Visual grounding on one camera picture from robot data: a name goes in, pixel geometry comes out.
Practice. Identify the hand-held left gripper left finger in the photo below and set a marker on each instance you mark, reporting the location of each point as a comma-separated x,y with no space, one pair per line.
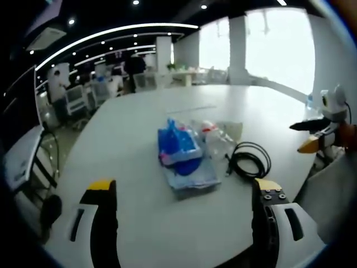
104,223

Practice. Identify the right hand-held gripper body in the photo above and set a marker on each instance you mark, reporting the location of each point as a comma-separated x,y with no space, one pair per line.
334,103

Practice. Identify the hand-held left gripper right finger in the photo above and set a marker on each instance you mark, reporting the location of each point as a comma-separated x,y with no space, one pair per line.
265,223

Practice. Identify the beige cloth item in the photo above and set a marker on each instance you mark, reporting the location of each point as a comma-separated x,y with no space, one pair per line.
232,129

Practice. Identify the light blue cloth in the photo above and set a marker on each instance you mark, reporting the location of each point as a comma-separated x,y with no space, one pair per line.
195,180

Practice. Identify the clear plastic bag item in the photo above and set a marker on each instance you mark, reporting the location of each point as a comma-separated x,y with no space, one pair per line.
214,136

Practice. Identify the blue plastic packet item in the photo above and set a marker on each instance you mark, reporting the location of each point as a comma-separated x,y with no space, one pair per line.
178,145

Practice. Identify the person's right hand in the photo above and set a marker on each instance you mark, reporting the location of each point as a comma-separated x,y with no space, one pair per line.
346,136

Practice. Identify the clear water bottle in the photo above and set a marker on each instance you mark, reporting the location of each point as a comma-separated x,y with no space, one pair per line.
310,102

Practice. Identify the dark round object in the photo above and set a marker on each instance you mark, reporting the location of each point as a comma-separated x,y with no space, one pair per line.
51,209

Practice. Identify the grey chair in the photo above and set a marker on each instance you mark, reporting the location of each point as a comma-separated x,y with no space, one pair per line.
332,195

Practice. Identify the white table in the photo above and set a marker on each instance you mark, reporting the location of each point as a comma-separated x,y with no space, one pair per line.
167,223

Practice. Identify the white side desk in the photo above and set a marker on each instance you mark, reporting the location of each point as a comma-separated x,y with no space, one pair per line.
22,159

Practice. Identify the white office chair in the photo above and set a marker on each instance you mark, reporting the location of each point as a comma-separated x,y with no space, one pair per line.
74,99

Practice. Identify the green potted plant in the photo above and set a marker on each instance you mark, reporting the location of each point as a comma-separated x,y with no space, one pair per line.
170,67

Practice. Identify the white pillar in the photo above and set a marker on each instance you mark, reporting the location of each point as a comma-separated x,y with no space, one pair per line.
164,62

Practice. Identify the curved ceiling light strip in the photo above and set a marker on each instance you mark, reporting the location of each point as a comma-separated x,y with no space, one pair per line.
111,33

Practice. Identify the ceiling air conditioner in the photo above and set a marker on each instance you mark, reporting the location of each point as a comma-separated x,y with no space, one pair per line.
46,37

